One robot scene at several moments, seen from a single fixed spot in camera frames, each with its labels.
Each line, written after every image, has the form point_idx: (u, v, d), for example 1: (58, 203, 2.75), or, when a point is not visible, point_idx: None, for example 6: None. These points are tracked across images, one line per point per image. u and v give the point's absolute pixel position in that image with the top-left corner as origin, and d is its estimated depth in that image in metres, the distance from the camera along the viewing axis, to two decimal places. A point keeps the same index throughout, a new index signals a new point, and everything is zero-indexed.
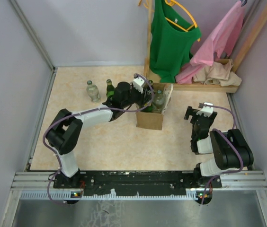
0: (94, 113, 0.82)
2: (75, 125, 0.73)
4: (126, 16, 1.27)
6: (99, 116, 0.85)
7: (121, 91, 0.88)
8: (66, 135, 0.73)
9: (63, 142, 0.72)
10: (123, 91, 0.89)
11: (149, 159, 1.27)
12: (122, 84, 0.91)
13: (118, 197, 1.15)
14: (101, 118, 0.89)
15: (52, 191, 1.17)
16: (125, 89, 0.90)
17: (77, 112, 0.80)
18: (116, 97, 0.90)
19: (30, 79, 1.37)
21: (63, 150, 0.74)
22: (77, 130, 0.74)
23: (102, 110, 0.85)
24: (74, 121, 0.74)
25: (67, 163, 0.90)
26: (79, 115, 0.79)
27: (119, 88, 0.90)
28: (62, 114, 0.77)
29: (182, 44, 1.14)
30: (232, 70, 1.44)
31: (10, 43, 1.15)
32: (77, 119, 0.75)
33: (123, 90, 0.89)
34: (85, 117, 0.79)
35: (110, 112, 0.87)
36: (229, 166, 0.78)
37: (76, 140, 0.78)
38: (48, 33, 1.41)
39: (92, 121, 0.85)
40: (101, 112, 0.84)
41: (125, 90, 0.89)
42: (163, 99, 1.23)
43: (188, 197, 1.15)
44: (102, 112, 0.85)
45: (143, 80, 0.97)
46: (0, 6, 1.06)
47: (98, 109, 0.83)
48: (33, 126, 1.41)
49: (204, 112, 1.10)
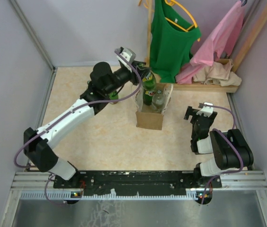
0: (66, 119, 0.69)
2: (40, 149, 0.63)
4: (126, 16, 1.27)
6: (76, 119, 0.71)
7: (99, 78, 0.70)
8: (38, 157, 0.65)
9: (40, 164, 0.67)
10: (102, 77, 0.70)
11: (149, 159, 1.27)
12: (99, 67, 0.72)
13: (118, 197, 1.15)
14: (82, 117, 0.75)
15: (49, 191, 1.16)
16: (103, 73, 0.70)
17: (42, 130, 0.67)
18: (95, 84, 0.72)
19: (30, 79, 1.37)
21: (44, 169, 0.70)
22: (48, 151, 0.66)
23: (76, 111, 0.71)
24: (38, 144, 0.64)
25: (59, 170, 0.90)
26: (45, 132, 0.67)
27: (96, 72, 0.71)
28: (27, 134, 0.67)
29: (182, 44, 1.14)
30: (232, 70, 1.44)
31: (10, 44, 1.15)
32: (43, 142, 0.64)
33: (101, 74, 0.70)
34: (53, 132, 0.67)
35: (86, 110, 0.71)
36: (229, 166, 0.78)
37: (55, 154, 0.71)
38: (48, 33, 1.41)
39: (70, 127, 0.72)
40: (75, 115, 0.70)
41: (104, 74, 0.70)
42: (163, 99, 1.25)
43: (188, 197, 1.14)
44: (78, 114, 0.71)
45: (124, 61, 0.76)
46: (0, 6, 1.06)
47: (70, 113, 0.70)
48: (32, 127, 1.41)
49: (204, 112, 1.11)
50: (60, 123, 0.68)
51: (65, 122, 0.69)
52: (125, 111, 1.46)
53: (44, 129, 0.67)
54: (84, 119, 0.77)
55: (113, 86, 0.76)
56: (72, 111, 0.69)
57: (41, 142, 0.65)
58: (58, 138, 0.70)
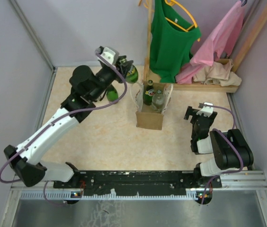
0: (46, 134, 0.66)
2: (20, 168, 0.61)
4: (126, 16, 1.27)
6: (57, 131, 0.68)
7: (79, 84, 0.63)
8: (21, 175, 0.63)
9: (24, 181, 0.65)
10: (82, 83, 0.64)
11: (149, 159, 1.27)
12: (79, 72, 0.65)
13: (118, 197, 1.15)
14: (66, 128, 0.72)
15: (48, 191, 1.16)
16: (84, 79, 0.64)
17: (22, 148, 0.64)
18: (76, 90, 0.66)
19: (30, 79, 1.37)
21: (31, 184, 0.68)
22: (31, 168, 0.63)
23: (56, 124, 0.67)
24: (18, 164, 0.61)
25: (56, 174, 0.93)
26: (24, 150, 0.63)
27: (75, 77, 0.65)
28: (6, 153, 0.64)
29: (182, 44, 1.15)
30: (232, 70, 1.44)
31: (10, 43, 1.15)
32: (22, 161, 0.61)
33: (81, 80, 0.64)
34: (33, 149, 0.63)
35: (68, 120, 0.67)
36: (229, 166, 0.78)
37: (40, 169, 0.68)
38: (48, 33, 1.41)
39: (52, 139, 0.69)
40: (55, 128, 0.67)
41: (84, 80, 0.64)
42: (163, 99, 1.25)
43: (188, 197, 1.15)
44: (58, 126, 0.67)
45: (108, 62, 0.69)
46: (1, 6, 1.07)
47: (50, 125, 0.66)
48: (32, 126, 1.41)
49: (204, 112, 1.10)
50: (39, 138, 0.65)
51: (45, 136, 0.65)
52: (125, 111, 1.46)
53: (23, 146, 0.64)
54: (67, 129, 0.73)
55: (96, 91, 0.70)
56: (51, 123, 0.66)
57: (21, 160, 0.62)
58: (41, 152, 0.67)
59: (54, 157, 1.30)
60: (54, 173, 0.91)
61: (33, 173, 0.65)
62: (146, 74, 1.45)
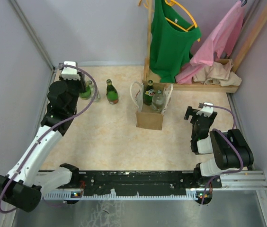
0: (35, 152, 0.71)
2: (19, 191, 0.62)
4: (126, 16, 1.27)
6: (45, 147, 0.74)
7: (58, 96, 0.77)
8: (20, 200, 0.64)
9: (24, 205, 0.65)
10: (60, 94, 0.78)
11: (149, 159, 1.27)
12: (55, 88, 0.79)
13: (118, 197, 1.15)
14: (52, 143, 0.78)
15: None
16: (60, 91, 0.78)
17: (14, 173, 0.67)
18: (55, 104, 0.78)
19: (29, 79, 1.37)
21: (31, 207, 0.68)
22: (28, 190, 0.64)
23: (42, 140, 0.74)
24: (15, 187, 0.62)
25: (55, 181, 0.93)
26: (17, 174, 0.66)
27: (52, 92, 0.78)
28: None
29: (182, 44, 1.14)
30: (232, 70, 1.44)
31: (10, 43, 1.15)
32: (19, 184, 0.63)
33: (59, 92, 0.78)
34: (26, 170, 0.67)
35: (53, 134, 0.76)
36: (229, 166, 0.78)
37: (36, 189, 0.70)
38: (48, 33, 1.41)
39: (42, 156, 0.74)
40: (42, 145, 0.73)
41: (61, 91, 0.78)
42: (163, 99, 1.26)
43: (188, 197, 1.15)
44: (44, 142, 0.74)
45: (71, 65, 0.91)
46: (0, 6, 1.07)
47: (37, 143, 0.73)
48: (32, 127, 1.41)
49: (204, 112, 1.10)
50: (29, 159, 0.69)
51: (35, 155, 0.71)
52: (125, 111, 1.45)
53: (15, 171, 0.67)
54: (53, 144, 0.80)
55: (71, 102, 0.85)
56: (38, 141, 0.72)
57: (17, 184, 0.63)
58: (34, 172, 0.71)
59: (54, 157, 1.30)
60: (53, 182, 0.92)
61: (31, 196, 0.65)
62: (146, 74, 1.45)
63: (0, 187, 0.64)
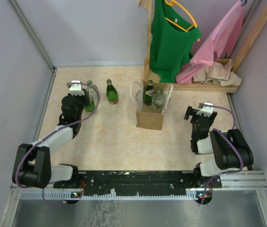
0: (55, 135, 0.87)
2: (42, 152, 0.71)
4: (126, 16, 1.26)
6: (62, 135, 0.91)
7: (70, 107, 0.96)
8: (38, 165, 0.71)
9: (38, 175, 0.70)
10: (70, 106, 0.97)
11: (149, 159, 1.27)
12: (65, 100, 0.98)
13: (118, 197, 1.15)
14: (63, 138, 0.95)
15: (47, 191, 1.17)
16: (71, 102, 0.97)
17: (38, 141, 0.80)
18: (67, 112, 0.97)
19: (30, 79, 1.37)
21: (41, 184, 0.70)
22: (48, 156, 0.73)
23: (60, 130, 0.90)
24: (39, 150, 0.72)
25: (57, 175, 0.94)
26: (41, 142, 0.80)
27: (64, 104, 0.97)
28: (23, 148, 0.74)
29: (182, 44, 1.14)
30: (232, 70, 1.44)
31: (10, 43, 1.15)
32: (43, 146, 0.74)
33: (70, 104, 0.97)
34: (48, 142, 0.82)
35: (68, 128, 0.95)
36: (230, 166, 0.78)
37: (50, 170, 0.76)
38: (48, 33, 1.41)
39: (58, 141, 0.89)
40: (60, 133, 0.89)
41: (72, 102, 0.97)
42: (163, 99, 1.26)
43: (188, 197, 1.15)
44: (62, 131, 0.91)
45: (78, 83, 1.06)
46: (0, 6, 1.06)
47: (57, 130, 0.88)
48: (32, 126, 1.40)
49: (204, 112, 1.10)
50: (51, 136, 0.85)
51: (55, 136, 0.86)
52: (125, 111, 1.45)
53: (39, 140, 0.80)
54: (64, 139, 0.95)
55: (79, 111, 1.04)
56: (59, 128, 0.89)
57: (40, 148, 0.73)
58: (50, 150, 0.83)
59: (54, 157, 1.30)
60: (57, 173, 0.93)
61: (47, 166, 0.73)
62: (146, 74, 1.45)
63: (23, 152, 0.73)
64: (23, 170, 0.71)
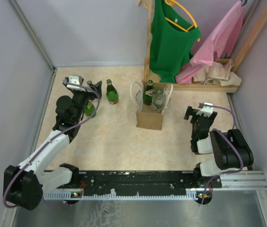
0: (46, 149, 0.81)
2: (27, 180, 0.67)
4: (126, 16, 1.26)
6: (55, 147, 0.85)
7: (65, 111, 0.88)
8: (25, 192, 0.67)
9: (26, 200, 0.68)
10: (66, 109, 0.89)
11: (149, 159, 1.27)
12: (61, 102, 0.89)
13: (118, 197, 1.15)
14: (59, 146, 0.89)
15: None
16: (67, 106, 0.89)
17: (26, 163, 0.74)
18: (62, 116, 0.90)
19: (29, 79, 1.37)
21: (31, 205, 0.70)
22: (35, 181, 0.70)
23: (53, 141, 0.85)
24: (25, 177, 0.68)
25: (55, 181, 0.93)
26: (29, 165, 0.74)
27: (59, 107, 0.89)
28: (10, 172, 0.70)
29: (182, 44, 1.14)
30: (232, 70, 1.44)
31: (10, 43, 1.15)
32: (29, 173, 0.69)
33: (65, 107, 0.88)
34: (37, 162, 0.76)
35: (64, 136, 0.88)
36: (230, 166, 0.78)
37: (40, 187, 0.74)
38: (49, 33, 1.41)
39: (51, 154, 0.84)
40: (52, 145, 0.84)
41: (67, 107, 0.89)
42: (163, 99, 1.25)
43: (188, 197, 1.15)
44: (56, 142, 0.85)
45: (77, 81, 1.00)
46: (0, 6, 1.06)
47: (49, 142, 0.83)
48: (32, 127, 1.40)
49: (204, 112, 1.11)
50: (41, 153, 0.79)
51: (46, 152, 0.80)
52: (125, 111, 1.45)
53: (27, 162, 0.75)
54: (60, 148, 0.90)
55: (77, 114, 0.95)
56: (49, 141, 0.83)
57: (27, 174, 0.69)
58: (42, 167, 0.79)
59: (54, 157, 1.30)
60: (55, 179, 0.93)
61: (35, 189, 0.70)
62: (146, 74, 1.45)
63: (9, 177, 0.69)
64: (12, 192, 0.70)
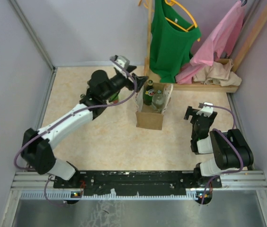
0: (67, 122, 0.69)
2: (41, 148, 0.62)
4: (126, 16, 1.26)
6: (76, 122, 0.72)
7: (97, 85, 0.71)
8: (37, 158, 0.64)
9: (38, 165, 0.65)
10: (99, 84, 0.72)
11: (149, 159, 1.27)
12: (96, 75, 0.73)
13: (118, 197, 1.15)
14: (81, 122, 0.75)
15: (48, 190, 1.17)
16: (101, 80, 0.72)
17: (44, 130, 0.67)
18: (93, 91, 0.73)
19: (29, 79, 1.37)
21: (40, 170, 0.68)
22: (49, 150, 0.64)
23: (76, 115, 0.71)
24: (40, 143, 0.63)
25: (59, 170, 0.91)
26: (46, 133, 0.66)
27: (93, 79, 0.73)
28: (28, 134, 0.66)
29: (182, 44, 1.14)
30: (232, 70, 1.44)
31: (10, 43, 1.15)
32: (44, 141, 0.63)
33: (99, 82, 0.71)
34: (54, 133, 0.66)
35: (87, 113, 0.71)
36: (230, 166, 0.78)
37: (53, 156, 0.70)
38: (48, 33, 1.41)
39: (71, 128, 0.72)
40: (74, 119, 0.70)
41: (102, 81, 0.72)
42: (163, 99, 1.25)
43: (188, 197, 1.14)
44: (78, 117, 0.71)
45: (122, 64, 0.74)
46: (0, 6, 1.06)
47: (71, 115, 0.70)
48: (33, 127, 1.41)
49: (204, 112, 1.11)
50: (61, 125, 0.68)
51: (65, 124, 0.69)
52: (125, 111, 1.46)
53: (46, 129, 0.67)
54: (82, 123, 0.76)
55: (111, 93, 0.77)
56: (72, 114, 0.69)
57: (42, 141, 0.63)
58: (58, 138, 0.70)
59: None
60: (60, 167, 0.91)
61: (48, 157, 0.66)
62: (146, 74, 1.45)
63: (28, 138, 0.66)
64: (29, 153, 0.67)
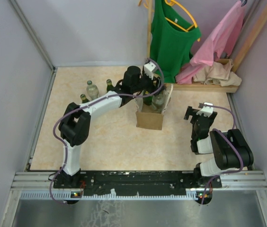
0: (102, 102, 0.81)
2: (83, 118, 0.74)
4: (126, 16, 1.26)
6: (109, 104, 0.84)
7: (132, 75, 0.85)
8: (78, 126, 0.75)
9: (75, 135, 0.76)
10: (133, 75, 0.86)
11: (149, 159, 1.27)
12: (131, 68, 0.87)
13: (118, 197, 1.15)
14: (111, 106, 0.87)
15: (54, 190, 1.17)
16: (135, 72, 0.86)
17: (85, 105, 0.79)
18: (126, 81, 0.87)
19: (30, 79, 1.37)
21: (75, 141, 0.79)
22: (88, 121, 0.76)
23: (110, 99, 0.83)
24: (82, 114, 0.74)
25: (74, 157, 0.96)
26: (87, 107, 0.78)
27: (129, 71, 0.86)
28: (71, 107, 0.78)
29: (182, 44, 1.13)
30: (232, 70, 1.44)
31: (10, 42, 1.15)
32: (85, 113, 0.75)
33: (133, 73, 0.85)
34: (93, 109, 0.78)
35: (118, 99, 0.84)
36: (230, 166, 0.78)
37: (87, 131, 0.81)
38: (49, 32, 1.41)
39: (103, 109, 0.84)
40: (109, 101, 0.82)
41: (135, 73, 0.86)
42: (163, 99, 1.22)
43: (188, 197, 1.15)
44: (111, 100, 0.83)
45: (154, 65, 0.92)
46: (0, 5, 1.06)
47: (106, 98, 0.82)
48: (33, 126, 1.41)
49: (204, 113, 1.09)
50: (99, 102, 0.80)
51: (102, 103, 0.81)
52: (125, 111, 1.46)
53: (86, 104, 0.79)
54: (111, 107, 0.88)
55: (138, 86, 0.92)
56: (108, 97, 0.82)
57: (84, 113, 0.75)
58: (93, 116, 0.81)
59: (54, 157, 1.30)
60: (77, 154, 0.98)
61: (84, 129, 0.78)
62: None
63: (71, 109, 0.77)
64: (67, 124, 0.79)
